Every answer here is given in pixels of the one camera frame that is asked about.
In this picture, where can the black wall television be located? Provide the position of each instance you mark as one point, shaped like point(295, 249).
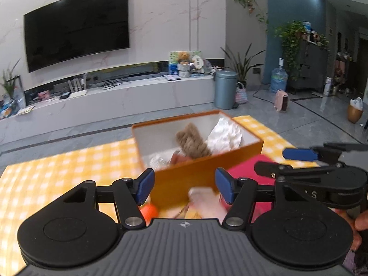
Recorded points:
point(76, 28)

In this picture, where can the pink card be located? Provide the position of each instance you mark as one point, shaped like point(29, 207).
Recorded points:
point(43, 95)

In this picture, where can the white bear holder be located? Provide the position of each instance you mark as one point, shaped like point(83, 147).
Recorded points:
point(184, 70)

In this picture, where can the orange cardboard box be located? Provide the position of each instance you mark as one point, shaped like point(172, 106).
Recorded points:
point(178, 181)

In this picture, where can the purple fluffy clothing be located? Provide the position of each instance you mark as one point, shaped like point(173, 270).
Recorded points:
point(350, 261)

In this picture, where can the white cloth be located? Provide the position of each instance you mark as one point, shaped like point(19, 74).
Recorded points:
point(225, 135)

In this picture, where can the woven handbag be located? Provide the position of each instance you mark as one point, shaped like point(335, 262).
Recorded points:
point(241, 95)

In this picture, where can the person's right hand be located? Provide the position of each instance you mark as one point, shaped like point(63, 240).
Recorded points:
point(362, 222)

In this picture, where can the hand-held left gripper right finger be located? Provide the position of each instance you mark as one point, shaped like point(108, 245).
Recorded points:
point(224, 187)

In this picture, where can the yellow checked tablecloth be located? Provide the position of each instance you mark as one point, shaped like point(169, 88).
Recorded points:
point(57, 166)

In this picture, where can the brown teddy bear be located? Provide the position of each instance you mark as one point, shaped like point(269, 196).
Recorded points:
point(183, 57)

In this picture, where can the green picture board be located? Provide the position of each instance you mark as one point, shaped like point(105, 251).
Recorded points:
point(173, 60)

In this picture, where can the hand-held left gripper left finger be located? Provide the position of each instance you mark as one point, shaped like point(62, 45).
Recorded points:
point(145, 185)

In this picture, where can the blue water jug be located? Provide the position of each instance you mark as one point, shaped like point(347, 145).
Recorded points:
point(279, 79)

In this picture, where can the golden vase with white bag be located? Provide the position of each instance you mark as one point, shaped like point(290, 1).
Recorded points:
point(355, 112)

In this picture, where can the green plant in glass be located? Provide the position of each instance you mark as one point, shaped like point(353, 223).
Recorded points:
point(10, 83)

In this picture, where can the hanging vine plant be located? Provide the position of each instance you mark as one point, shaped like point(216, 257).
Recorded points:
point(247, 1)

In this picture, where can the loose papers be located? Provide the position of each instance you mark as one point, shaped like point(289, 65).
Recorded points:
point(25, 110)

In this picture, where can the pink white object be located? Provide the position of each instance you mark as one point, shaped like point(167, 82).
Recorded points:
point(204, 204)

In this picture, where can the dark cabinet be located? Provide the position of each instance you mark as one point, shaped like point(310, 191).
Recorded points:
point(313, 66)

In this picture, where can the white router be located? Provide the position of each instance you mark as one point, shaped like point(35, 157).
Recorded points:
point(77, 92)

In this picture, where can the white printed bag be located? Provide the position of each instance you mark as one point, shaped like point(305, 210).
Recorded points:
point(18, 96)

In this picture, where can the orange-brown sponge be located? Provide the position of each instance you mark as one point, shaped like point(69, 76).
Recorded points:
point(179, 158)

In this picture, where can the pink space heater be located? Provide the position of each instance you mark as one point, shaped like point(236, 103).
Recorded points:
point(281, 101)

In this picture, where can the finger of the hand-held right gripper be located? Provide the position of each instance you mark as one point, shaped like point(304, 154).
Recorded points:
point(299, 154)
point(267, 169)

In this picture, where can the silver crinkled cloth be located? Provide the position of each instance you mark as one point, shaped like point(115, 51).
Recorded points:
point(158, 161)

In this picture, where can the long-leaf potted plant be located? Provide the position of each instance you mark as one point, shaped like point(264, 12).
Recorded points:
point(241, 63)

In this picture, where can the grey metal trash can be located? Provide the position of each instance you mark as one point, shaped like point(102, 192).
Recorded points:
point(226, 90)

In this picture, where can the white marble television console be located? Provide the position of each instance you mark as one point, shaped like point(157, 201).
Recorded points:
point(115, 100)

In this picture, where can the wall socket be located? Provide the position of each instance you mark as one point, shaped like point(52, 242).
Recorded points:
point(256, 70)

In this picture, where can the pothos plant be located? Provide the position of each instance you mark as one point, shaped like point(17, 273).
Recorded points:
point(291, 43)

